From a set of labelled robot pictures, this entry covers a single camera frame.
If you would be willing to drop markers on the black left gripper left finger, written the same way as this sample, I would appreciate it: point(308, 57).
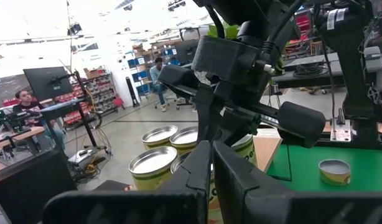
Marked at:
point(198, 174)

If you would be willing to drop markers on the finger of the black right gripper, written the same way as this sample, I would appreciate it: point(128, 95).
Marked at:
point(206, 115)
point(237, 124)

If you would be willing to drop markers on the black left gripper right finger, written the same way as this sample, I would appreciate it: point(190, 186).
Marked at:
point(234, 180)

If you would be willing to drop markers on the tall green pears can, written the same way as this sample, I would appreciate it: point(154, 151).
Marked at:
point(247, 149)

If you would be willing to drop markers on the tall can orange label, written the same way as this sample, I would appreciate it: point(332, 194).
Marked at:
point(184, 138)

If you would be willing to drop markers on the tall can yellow label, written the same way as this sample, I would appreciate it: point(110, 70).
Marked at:
point(153, 165)

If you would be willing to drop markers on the tall can red label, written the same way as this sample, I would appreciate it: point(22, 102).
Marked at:
point(160, 135)

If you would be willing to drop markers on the short mushroom can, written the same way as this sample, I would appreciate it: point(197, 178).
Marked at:
point(334, 169)

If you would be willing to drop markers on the black background robot arm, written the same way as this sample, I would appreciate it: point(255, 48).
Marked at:
point(4, 118)

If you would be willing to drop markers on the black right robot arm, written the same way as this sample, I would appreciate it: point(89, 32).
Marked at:
point(356, 77)

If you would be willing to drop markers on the wooden shelf black legs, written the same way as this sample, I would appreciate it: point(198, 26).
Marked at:
point(265, 152)

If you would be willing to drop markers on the black equipment cart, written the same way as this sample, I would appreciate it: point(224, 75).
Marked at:
point(303, 81)

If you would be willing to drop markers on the office chair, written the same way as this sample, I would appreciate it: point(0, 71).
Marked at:
point(164, 101)

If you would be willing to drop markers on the person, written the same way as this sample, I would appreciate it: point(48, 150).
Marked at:
point(158, 82)
point(26, 102)

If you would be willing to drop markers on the black floor-standing tower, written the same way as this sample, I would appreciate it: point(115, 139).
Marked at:
point(132, 91)

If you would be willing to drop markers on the green table mat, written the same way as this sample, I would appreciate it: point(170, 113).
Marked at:
point(365, 168)

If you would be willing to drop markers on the blue storage bins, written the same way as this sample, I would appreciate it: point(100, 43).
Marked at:
point(138, 74)

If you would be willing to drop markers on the storage rack red bins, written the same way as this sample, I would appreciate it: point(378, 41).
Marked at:
point(97, 90)

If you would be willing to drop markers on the black monitor stand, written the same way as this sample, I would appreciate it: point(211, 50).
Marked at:
point(85, 119)

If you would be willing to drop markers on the cardboard box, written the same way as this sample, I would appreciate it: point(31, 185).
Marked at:
point(92, 73)

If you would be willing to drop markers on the black monitor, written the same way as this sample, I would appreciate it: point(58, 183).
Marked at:
point(48, 82)

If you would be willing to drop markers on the black cabinet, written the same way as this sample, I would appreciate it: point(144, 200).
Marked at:
point(26, 183)

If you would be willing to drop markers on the wooden desk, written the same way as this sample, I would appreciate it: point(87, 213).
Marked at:
point(16, 133)

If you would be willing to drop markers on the black aluminium frame rail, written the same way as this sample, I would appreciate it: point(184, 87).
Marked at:
point(331, 144)

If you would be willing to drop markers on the silver mounting bracket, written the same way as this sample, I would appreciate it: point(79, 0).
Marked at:
point(340, 130)

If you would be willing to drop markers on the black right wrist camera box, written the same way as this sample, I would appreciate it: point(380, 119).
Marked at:
point(225, 59)

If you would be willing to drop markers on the black ceiling-mounted camera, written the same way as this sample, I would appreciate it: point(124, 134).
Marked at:
point(74, 28)

